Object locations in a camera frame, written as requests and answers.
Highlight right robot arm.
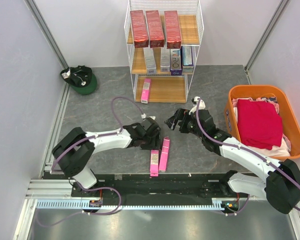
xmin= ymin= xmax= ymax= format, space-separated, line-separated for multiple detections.
xmin=165 ymin=108 xmax=300 ymax=214

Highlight aluminium frame post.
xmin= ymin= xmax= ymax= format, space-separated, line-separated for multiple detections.
xmin=244 ymin=0 xmax=290 ymax=74
xmin=25 ymin=0 xmax=69 ymax=69

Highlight left aluminium frame post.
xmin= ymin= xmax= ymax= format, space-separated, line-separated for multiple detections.
xmin=25 ymin=0 xmax=69 ymax=69

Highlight slim silver toothpaste box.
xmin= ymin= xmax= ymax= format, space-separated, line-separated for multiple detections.
xmin=160 ymin=47 xmax=171 ymax=73

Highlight purple RiO toothpaste box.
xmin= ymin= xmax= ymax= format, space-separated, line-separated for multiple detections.
xmin=170 ymin=49 xmax=182 ymax=76

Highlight silver red box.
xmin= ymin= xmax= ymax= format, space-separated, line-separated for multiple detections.
xmin=164 ymin=10 xmax=182 ymax=49
xmin=145 ymin=10 xmax=165 ymax=48

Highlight red cloth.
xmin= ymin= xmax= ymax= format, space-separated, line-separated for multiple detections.
xmin=237 ymin=99 xmax=283 ymax=150

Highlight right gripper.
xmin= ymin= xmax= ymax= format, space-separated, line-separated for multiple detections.
xmin=164 ymin=107 xmax=205 ymax=140

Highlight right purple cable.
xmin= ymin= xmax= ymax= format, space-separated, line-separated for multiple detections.
xmin=196 ymin=98 xmax=300 ymax=217

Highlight right aluminium frame post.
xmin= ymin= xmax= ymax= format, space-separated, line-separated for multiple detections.
xmin=244 ymin=0 xmax=290 ymax=74

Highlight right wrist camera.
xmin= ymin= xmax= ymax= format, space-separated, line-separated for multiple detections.
xmin=190 ymin=96 xmax=206 ymax=113

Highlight aluminium floor rail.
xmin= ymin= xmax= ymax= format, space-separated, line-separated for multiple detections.
xmin=25 ymin=84 xmax=70 ymax=199

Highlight orange plastic basin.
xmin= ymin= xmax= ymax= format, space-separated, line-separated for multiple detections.
xmin=223 ymin=84 xmax=300 ymax=160

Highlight white wire wooden shelf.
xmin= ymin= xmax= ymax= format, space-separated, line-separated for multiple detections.
xmin=124 ymin=0 xmax=205 ymax=104

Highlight pink box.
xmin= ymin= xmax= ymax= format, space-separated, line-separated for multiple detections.
xmin=158 ymin=137 xmax=171 ymax=172
xmin=140 ymin=78 xmax=152 ymax=104
xmin=150 ymin=150 xmax=159 ymax=177

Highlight black green cap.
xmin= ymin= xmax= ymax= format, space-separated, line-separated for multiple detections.
xmin=60 ymin=65 xmax=98 ymax=95

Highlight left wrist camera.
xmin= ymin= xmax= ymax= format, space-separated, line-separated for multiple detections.
xmin=141 ymin=113 xmax=156 ymax=121

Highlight silver red box front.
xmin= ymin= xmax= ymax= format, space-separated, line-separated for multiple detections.
xmin=145 ymin=10 xmax=165 ymax=48

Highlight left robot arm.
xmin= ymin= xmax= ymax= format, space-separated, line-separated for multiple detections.
xmin=51 ymin=117 xmax=161 ymax=197

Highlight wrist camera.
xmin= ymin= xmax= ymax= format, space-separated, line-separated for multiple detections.
xmin=190 ymin=96 xmax=206 ymax=113
xmin=141 ymin=113 xmax=156 ymax=121

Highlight silver Protefix toothpaste box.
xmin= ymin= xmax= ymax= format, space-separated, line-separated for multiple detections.
xmin=143 ymin=47 xmax=157 ymax=75

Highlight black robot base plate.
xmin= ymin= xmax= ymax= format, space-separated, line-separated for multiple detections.
xmin=70 ymin=171 xmax=253 ymax=201

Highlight white pink clothes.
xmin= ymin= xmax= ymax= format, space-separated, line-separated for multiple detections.
xmin=232 ymin=97 xmax=291 ymax=157

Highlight slotted cable duct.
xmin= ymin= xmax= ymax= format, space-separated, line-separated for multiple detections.
xmin=36 ymin=199 xmax=225 ymax=211

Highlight dark red toothpaste box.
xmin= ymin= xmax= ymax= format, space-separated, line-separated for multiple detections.
xmin=130 ymin=10 xmax=149 ymax=48

